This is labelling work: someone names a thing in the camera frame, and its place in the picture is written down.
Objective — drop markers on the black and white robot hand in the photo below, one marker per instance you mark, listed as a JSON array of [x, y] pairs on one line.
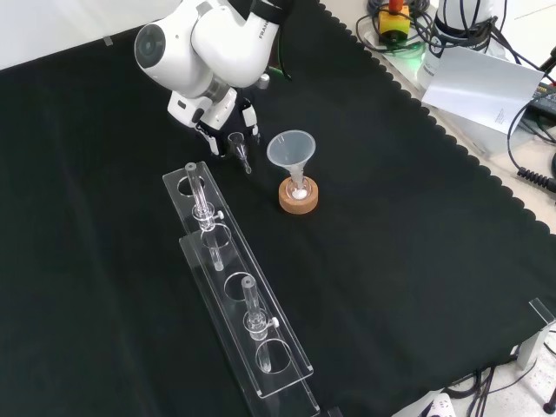
[[219, 113]]

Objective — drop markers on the clear plastic funnel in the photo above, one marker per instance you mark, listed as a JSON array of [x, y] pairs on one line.
[[291, 150]]

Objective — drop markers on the clear acrylic funnel stand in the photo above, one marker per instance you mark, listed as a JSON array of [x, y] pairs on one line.
[[243, 278]]

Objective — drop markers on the round-bottom glass flask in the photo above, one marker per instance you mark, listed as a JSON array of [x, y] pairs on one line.
[[299, 191]]

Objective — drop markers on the grey tape piece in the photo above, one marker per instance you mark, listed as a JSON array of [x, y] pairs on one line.
[[108, 41]]

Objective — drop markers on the yellow stop button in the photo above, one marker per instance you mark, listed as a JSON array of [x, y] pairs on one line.
[[393, 21]]

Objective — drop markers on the black table cloth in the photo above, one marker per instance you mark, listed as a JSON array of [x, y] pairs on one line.
[[391, 217]]

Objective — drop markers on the white cylinder with black band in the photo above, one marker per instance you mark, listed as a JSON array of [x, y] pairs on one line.
[[460, 21]]

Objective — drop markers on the black electronic device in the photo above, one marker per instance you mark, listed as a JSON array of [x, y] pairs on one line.
[[545, 97]]

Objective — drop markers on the white power strip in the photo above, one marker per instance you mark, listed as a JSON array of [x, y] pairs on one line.
[[438, 404]]

